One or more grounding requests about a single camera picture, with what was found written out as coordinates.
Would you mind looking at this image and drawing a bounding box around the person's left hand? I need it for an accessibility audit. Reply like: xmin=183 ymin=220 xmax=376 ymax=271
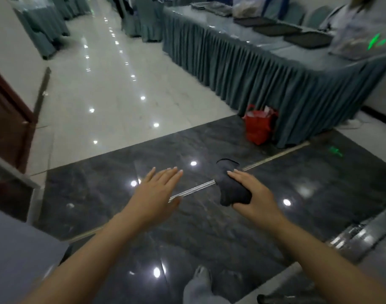
xmin=126 ymin=167 xmax=184 ymax=232

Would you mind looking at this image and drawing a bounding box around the person's right hand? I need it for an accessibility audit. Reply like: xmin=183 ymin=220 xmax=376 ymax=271
xmin=227 ymin=169 xmax=289 ymax=226

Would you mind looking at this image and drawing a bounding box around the dark grey cloth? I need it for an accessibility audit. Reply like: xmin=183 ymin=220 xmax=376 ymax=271
xmin=213 ymin=159 xmax=252 ymax=207

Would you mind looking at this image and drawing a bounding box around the person's right forearm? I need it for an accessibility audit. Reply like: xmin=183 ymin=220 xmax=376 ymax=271
xmin=269 ymin=215 xmax=386 ymax=304

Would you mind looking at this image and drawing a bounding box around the person's left forearm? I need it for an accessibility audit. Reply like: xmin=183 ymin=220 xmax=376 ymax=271
xmin=23 ymin=213 xmax=149 ymax=304

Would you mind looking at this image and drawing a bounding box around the person's grey trouser leg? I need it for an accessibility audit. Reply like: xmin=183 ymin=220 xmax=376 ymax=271
xmin=183 ymin=266 xmax=232 ymax=304

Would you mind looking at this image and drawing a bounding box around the red shopping bag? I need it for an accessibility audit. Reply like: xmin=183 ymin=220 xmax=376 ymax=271
xmin=242 ymin=104 xmax=279 ymax=146

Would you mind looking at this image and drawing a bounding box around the metal framed glass cabinet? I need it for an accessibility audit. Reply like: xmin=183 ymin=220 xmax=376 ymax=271
xmin=0 ymin=150 xmax=43 ymax=223

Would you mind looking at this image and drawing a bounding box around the long table with teal skirt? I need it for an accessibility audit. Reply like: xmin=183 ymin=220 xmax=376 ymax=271
xmin=162 ymin=5 xmax=386 ymax=149

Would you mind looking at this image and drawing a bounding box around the brown wooden door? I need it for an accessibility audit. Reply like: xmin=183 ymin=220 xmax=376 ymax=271
xmin=0 ymin=61 xmax=39 ymax=173

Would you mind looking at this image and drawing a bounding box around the teal covered chair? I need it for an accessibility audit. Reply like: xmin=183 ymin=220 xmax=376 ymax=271
xmin=135 ymin=0 xmax=164 ymax=42
xmin=306 ymin=5 xmax=332 ymax=30
xmin=281 ymin=3 xmax=306 ymax=26
xmin=120 ymin=0 xmax=142 ymax=38

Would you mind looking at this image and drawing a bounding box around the grey metal tray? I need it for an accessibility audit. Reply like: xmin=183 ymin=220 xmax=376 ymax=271
xmin=205 ymin=1 xmax=234 ymax=17

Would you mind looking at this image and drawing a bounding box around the dark flat tray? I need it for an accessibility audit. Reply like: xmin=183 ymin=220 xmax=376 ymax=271
xmin=234 ymin=16 xmax=277 ymax=28
xmin=253 ymin=23 xmax=303 ymax=37
xmin=283 ymin=31 xmax=334 ymax=50

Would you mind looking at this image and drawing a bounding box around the small table with teal skirt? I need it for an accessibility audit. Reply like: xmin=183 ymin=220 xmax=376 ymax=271
xmin=13 ymin=2 xmax=71 ymax=60

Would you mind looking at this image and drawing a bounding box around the shiny metal cart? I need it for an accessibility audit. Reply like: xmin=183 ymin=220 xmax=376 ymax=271
xmin=325 ymin=196 xmax=386 ymax=264

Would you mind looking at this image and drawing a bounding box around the blue chair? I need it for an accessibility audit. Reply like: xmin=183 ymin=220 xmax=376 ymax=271
xmin=262 ymin=0 xmax=291 ymax=20

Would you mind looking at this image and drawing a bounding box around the large clear plastic bag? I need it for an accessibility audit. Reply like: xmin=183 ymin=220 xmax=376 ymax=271
xmin=329 ymin=27 xmax=386 ymax=61

